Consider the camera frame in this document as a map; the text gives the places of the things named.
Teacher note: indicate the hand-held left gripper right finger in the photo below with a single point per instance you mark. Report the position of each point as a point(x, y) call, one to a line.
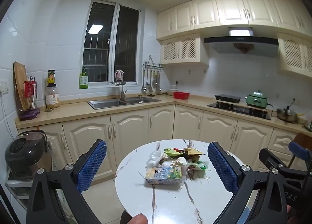
point(223, 168)

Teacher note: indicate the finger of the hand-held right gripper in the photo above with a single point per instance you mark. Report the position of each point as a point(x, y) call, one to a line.
point(269, 158)
point(300, 151)

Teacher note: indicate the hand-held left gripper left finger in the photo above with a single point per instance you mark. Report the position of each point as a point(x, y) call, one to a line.
point(91, 163)

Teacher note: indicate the green snack packet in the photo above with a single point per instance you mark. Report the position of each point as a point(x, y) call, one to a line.
point(171, 153)

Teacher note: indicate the drink carton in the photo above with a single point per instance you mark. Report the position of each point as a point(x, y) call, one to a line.
point(163, 174)

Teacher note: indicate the person's left hand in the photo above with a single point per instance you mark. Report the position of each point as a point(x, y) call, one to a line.
point(137, 219)

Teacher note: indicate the brown wooden panel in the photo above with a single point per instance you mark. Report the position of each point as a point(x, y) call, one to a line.
point(303, 140)

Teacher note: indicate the green and white wrapper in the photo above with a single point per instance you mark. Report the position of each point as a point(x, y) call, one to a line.
point(199, 165)

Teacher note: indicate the yellow wrapper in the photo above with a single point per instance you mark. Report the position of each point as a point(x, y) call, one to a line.
point(193, 152)

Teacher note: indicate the steel pot with lid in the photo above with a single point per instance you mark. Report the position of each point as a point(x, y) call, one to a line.
point(287, 115)

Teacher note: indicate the black plastic bag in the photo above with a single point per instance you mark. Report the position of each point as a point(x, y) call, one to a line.
point(185, 155)

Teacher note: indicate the cream lower cabinets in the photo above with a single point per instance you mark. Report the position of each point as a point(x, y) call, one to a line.
point(131, 126)

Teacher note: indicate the cream cabinets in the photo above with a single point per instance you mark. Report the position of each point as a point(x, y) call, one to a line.
point(231, 9)
point(131, 126)

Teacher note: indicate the black glass gas stove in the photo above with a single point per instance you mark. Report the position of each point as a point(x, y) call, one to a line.
point(234, 110)

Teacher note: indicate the green electric pot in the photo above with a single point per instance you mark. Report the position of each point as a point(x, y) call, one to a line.
point(256, 99)

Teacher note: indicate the stainless steel double sink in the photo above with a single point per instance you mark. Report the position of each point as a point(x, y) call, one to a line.
point(107, 104)

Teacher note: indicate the clear plastic glove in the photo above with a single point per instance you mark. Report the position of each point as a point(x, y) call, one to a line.
point(154, 158)

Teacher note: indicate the dark rice cooker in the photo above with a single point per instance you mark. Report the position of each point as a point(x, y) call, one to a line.
point(24, 152)

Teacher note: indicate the black grill pan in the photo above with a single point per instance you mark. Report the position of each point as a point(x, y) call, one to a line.
point(228, 98)

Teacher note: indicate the clear plastic jar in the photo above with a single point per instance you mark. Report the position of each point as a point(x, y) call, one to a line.
point(52, 97)

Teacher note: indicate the metal faucet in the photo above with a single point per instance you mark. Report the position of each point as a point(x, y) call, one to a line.
point(122, 92)

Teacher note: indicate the green dish soap bottle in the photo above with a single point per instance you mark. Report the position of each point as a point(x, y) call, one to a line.
point(83, 80)

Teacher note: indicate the red plastic basin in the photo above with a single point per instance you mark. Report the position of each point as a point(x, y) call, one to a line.
point(181, 95)

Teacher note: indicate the steel ladle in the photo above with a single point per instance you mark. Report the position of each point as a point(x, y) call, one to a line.
point(158, 88)
point(143, 89)

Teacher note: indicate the pink cloth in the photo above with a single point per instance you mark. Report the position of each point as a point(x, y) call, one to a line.
point(119, 75)

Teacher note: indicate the dark sauce bottle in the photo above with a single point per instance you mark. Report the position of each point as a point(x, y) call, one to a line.
point(51, 78)

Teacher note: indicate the steel spatula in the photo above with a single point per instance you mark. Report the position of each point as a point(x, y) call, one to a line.
point(150, 88)

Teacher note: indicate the red utensil holder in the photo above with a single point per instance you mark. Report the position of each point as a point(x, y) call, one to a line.
point(29, 88)

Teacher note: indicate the steel spoon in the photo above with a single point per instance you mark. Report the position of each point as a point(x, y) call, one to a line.
point(154, 82)
point(147, 83)

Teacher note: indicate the wooden cutting board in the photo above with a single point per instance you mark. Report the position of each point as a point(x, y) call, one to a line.
point(20, 85)

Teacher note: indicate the black range hood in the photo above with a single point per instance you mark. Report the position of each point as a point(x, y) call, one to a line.
point(243, 43)

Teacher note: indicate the sliding window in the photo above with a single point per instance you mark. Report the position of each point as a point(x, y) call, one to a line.
point(111, 43)

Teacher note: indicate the cream upper cabinets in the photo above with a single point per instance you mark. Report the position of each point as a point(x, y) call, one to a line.
point(231, 9)

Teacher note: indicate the wall utensil rack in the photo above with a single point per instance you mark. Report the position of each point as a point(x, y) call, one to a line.
point(153, 66)

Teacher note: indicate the white wall socket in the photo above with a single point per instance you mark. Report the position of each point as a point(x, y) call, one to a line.
point(3, 87)

